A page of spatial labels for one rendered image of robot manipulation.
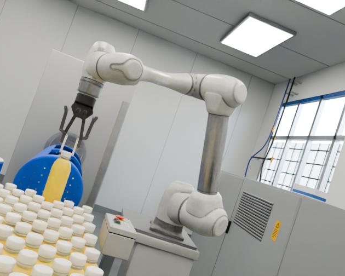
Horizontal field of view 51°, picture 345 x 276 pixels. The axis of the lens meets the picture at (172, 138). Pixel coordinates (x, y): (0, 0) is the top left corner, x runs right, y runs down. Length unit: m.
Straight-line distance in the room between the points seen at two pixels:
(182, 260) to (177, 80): 0.86
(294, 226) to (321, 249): 0.26
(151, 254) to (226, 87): 0.86
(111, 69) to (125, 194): 5.55
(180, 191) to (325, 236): 1.25
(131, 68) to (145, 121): 5.46
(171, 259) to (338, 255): 1.37
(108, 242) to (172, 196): 0.63
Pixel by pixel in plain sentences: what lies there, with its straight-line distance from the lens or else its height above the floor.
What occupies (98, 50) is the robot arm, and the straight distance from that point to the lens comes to 1.41.
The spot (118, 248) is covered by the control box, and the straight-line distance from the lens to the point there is 1.33.
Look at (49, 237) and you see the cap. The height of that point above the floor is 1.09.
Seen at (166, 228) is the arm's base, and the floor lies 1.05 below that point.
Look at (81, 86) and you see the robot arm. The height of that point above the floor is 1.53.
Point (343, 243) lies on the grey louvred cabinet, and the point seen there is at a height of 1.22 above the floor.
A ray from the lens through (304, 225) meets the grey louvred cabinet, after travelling 2.67.
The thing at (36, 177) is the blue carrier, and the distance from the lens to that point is 1.63.
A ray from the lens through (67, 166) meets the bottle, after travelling 1.42.
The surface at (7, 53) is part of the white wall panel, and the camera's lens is 7.05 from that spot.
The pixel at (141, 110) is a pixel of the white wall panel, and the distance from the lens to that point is 6.69.
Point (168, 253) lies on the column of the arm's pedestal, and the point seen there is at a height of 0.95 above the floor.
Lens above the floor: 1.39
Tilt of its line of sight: 3 degrees up
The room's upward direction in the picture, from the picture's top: 19 degrees clockwise
